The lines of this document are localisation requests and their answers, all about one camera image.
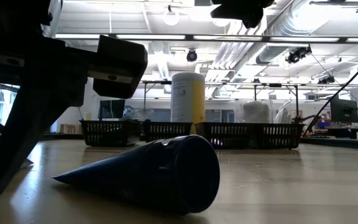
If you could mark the white items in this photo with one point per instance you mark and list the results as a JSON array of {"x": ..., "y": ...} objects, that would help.
[{"x": 256, "y": 112}]

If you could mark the black ceiling spotlight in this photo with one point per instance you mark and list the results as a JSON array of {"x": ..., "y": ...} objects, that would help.
[
  {"x": 192, "y": 56},
  {"x": 297, "y": 55}
]

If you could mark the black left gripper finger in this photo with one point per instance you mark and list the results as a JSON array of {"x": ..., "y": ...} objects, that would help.
[{"x": 26, "y": 133}]

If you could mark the silver ventilation duct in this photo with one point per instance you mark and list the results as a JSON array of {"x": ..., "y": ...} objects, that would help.
[{"x": 291, "y": 18}]

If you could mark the black monitor on arm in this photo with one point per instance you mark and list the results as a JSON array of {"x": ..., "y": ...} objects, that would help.
[{"x": 343, "y": 110}]

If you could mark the black slotted plastic basket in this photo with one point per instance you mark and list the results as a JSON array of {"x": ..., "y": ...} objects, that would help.
[
  {"x": 166, "y": 132},
  {"x": 278, "y": 135},
  {"x": 222, "y": 135},
  {"x": 110, "y": 133}
]

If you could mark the printed white pouch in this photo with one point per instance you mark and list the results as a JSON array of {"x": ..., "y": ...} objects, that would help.
[{"x": 280, "y": 113}]

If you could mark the white yellow wipes canister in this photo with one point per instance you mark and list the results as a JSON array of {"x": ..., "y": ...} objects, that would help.
[{"x": 186, "y": 99}]

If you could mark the black overhead light rail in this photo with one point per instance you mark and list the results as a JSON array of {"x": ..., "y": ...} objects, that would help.
[{"x": 190, "y": 37}]

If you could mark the small yellow container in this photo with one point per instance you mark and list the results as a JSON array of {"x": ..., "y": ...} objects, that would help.
[{"x": 87, "y": 116}]

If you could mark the black framed workbench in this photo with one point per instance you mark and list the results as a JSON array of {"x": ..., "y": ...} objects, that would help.
[{"x": 154, "y": 82}]

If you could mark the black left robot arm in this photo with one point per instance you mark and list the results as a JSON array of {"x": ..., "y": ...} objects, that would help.
[{"x": 11, "y": 18}]

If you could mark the black computer monitor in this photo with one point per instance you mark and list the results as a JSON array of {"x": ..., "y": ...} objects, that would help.
[{"x": 112, "y": 109}]

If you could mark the dark blue squeeze tube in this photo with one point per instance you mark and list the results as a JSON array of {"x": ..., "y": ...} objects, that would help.
[{"x": 166, "y": 174}]

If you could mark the dark background desk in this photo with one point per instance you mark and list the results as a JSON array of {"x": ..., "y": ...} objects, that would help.
[{"x": 346, "y": 132}]

